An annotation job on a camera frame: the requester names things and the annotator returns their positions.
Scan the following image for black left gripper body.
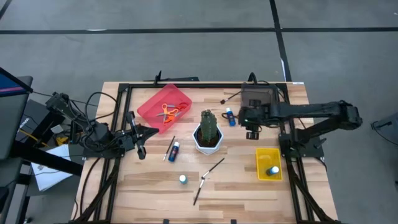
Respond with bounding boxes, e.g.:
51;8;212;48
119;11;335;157
118;111;147;161

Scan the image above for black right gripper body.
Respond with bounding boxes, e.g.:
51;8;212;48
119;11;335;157
238;104;276;132

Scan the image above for orange-handled scissors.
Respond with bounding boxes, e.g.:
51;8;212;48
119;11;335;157
155;103;183;125

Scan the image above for thin light-tipped paintbrush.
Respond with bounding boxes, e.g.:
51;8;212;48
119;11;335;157
162;135;176;162

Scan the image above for dark blue paint bottle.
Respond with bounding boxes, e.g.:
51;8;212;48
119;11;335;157
167;141;180;162

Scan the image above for black thick-bristle brush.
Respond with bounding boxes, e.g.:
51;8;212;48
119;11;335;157
220;90;243;105

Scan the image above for black paintbrush silver ferrule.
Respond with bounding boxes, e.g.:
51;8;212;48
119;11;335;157
201;157;225;180
192;177;206;206

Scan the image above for red translucent plastic bin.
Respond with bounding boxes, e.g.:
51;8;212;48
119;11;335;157
136;83;193;135

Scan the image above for grey plastic bin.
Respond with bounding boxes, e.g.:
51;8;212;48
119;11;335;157
241;82;280;110

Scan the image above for yellow plastic basket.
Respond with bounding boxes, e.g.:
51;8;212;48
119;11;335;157
255;147;284;182

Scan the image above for green cactus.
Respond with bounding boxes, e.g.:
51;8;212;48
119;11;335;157
200;109;218;144

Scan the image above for white hexagonal plant pot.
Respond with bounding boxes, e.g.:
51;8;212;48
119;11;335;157
192;123;224;156

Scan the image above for black stand beam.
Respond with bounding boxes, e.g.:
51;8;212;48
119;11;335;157
9;139;84;177

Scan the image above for white paper sheet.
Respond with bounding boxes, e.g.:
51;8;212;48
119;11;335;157
30;144;74;192

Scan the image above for black computer case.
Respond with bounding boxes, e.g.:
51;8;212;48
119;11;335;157
18;99;66;147

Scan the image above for dark flat monitor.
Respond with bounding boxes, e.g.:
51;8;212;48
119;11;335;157
0;67;34;161

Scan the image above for grey floor object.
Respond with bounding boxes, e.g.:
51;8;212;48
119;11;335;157
371;111;398;139

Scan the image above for red-handled scissors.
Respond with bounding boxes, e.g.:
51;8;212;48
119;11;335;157
172;101;190;118

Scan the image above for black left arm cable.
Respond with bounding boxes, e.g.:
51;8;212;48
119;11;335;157
83;91;118;125

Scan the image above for black mount bracket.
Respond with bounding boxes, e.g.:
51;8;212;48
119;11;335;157
144;70;200;83

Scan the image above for black aluminium table frame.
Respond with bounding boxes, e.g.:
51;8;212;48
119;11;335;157
71;81;341;224

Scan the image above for black floor cable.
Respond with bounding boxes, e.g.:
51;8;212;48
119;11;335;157
369;119;398;138

